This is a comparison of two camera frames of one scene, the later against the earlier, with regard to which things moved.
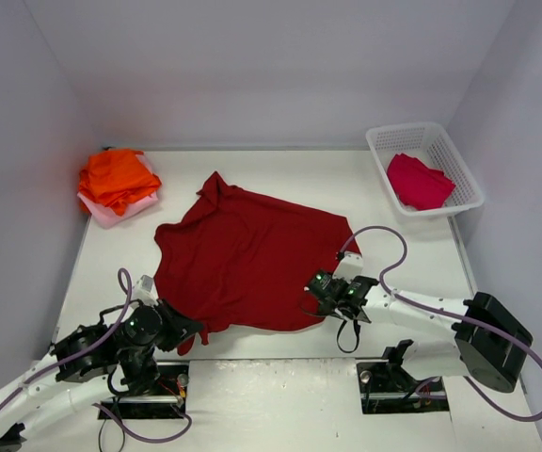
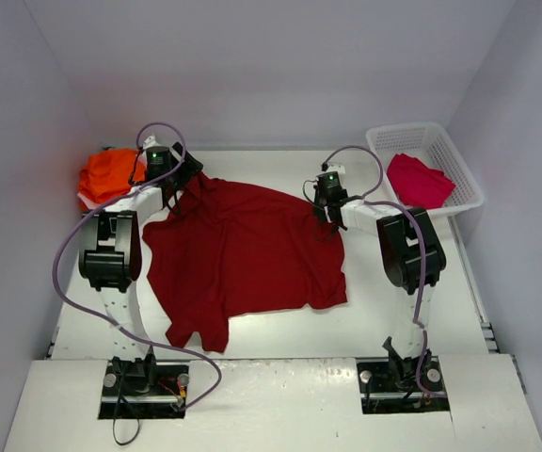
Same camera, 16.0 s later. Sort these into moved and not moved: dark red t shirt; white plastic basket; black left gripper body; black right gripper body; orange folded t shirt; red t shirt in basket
Moved: black right gripper body; dark red t shirt; black left gripper body
Not moved: white plastic basket; orange folded t shirt; red t shirt in basket
